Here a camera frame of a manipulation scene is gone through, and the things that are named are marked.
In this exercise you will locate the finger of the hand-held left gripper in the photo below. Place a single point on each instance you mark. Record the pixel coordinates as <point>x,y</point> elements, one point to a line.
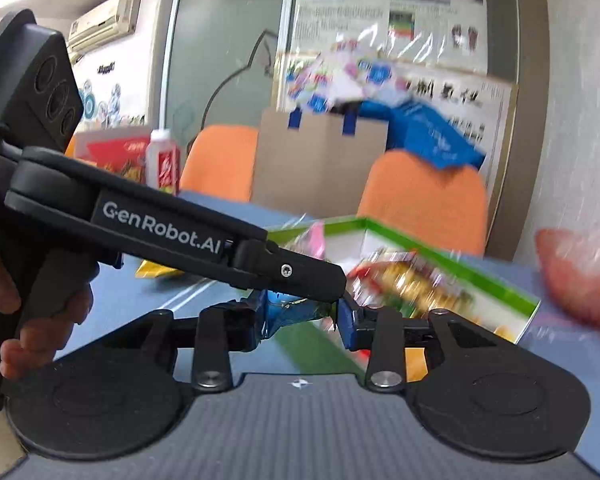
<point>300,270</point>

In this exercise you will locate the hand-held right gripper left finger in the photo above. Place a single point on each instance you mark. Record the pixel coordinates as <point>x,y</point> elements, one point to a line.
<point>260,321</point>

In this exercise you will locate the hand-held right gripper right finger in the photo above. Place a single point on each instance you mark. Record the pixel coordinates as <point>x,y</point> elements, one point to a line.
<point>348,325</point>

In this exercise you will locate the blue snack packet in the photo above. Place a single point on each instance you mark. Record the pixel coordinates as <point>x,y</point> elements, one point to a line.
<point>286,313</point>

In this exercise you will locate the green cardboard box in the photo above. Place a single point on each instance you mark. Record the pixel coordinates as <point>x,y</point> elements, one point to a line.
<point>495,292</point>

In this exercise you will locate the person's left hand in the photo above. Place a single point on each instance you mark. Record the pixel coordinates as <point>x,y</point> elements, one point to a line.
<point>45,340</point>

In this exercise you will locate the pink clear snack packet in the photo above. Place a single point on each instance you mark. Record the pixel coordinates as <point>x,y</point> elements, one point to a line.
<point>312,240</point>

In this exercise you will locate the red and white bottle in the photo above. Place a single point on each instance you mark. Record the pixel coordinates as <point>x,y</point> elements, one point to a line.
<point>161,165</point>

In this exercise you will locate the red cardboard box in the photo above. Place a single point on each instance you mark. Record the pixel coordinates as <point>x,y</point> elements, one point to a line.
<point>115,157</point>

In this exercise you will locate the yellow snack packet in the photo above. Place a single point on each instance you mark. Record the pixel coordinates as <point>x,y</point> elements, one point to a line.
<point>152,271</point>

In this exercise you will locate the multicoloured snack packet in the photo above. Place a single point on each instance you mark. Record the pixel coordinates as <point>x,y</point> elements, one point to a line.
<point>410,280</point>

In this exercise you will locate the orange chair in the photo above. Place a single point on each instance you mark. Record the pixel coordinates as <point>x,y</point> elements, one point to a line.
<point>220,165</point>
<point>425,200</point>

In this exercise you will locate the brown paper bag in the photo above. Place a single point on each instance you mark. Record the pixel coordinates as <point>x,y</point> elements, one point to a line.
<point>310,165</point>

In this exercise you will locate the orange chair back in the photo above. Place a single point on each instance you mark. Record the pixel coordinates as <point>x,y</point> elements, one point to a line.
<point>425,200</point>

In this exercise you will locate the blue plastic bag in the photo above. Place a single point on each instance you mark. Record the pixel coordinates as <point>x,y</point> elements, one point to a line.
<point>430,130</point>

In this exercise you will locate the white air conditioner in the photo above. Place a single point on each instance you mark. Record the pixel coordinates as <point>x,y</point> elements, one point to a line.
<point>102,22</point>

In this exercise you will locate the blue striped tablecloth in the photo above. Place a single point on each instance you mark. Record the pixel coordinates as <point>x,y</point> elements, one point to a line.
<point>570,360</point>

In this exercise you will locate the pink plastic bowl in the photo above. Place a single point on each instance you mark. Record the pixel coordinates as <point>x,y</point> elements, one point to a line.
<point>580,280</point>

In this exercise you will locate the framed calligraphy poster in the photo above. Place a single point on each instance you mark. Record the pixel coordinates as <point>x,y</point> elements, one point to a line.
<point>485,110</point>

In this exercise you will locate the wall stickers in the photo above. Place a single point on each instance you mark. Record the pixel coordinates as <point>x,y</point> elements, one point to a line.
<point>107,100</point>

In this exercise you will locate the wall poster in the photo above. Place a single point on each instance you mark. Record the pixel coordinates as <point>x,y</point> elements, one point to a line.
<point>355,15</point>

